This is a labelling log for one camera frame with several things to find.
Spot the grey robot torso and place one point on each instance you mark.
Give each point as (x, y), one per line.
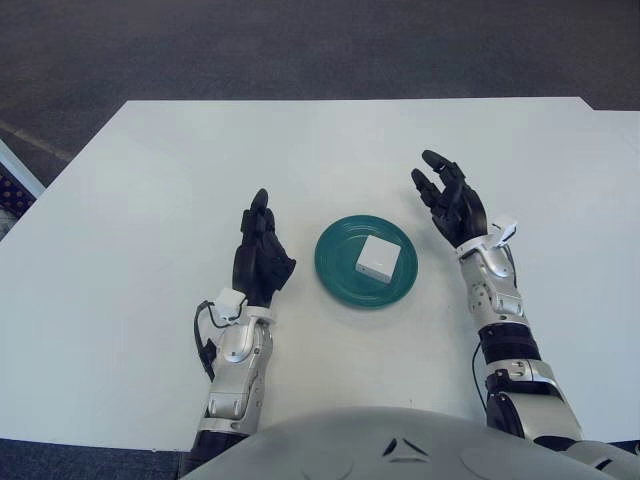
(375, 450)

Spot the white left wrist connector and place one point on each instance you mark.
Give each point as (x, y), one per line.
(229, 302)

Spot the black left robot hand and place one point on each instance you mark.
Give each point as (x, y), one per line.
(255, 265)

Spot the white cube charger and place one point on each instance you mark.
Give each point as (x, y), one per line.
(377, 257)

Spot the white right wrist connector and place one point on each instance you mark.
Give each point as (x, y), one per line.
(506, 227)

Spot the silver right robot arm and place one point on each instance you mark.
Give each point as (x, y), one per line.
(510, 345)

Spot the grey speckled floor mat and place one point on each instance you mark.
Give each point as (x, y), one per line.
(6, 220)

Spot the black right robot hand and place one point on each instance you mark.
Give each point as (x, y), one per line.
(462, 210)

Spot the white furniture frame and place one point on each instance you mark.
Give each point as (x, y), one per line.
(17, 172)

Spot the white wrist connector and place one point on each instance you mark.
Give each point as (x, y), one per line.
(506, 227)
(229, 302)

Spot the teal round plate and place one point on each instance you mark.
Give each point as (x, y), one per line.
(335, 280)

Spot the dark dotted mat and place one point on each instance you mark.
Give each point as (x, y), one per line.
(14, 192)

